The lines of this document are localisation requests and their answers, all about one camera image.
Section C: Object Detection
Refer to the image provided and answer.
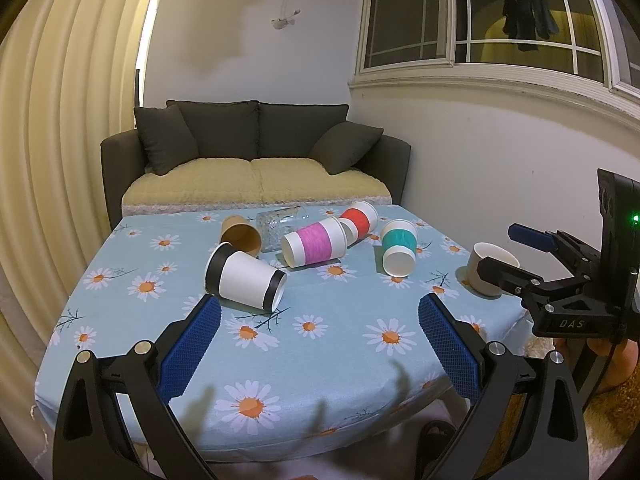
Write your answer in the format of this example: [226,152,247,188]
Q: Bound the black white paper cup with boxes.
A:
[204,242,288,313]

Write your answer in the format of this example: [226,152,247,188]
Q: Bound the teal sleeve paper cup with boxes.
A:
[381,219,418,278]

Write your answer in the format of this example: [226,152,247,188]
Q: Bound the red sleeve paper cup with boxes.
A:
[337,200,378,246]

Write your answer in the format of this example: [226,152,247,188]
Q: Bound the pink sleeve paper cup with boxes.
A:
[281,218,347,269]

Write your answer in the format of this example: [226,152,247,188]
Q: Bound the brown paper cup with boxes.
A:
[219,214,262,257]

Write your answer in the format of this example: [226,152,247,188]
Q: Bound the right hand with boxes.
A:
[553,335,640,396]

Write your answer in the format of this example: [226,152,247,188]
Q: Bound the white ceramic mug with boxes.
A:
[466,242,521,298]

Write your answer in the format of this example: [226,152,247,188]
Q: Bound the daisy print blue tablecloth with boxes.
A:
[35,211,529,462]

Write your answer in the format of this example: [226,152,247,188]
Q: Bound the white framed window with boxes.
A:
[349,0,639,117]

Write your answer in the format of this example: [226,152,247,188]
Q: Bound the hanging dark clothes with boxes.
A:
[502,0,560,52]

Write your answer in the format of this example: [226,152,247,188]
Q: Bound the right dark throw pillow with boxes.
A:
[309,122,384,174]

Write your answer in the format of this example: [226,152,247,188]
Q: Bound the dark throw pillow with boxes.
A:
[134,105,200,176]
[309,122,384,174]

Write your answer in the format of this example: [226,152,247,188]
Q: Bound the cream fleece sofa cover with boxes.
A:
[122,157,392,216]

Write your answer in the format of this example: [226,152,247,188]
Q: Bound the clear glass jar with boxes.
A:
[255,206,308,252]

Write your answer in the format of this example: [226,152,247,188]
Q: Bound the left dark throw pillow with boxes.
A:
[134,105,200,176]

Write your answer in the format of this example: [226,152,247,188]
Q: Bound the dark grey sofa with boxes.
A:
[101,100,411,226]

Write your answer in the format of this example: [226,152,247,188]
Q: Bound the cream curtain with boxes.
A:
[1,0,150,403]

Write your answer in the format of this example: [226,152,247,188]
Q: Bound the hanging bird wall ornament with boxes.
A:
[271,0,300,30]

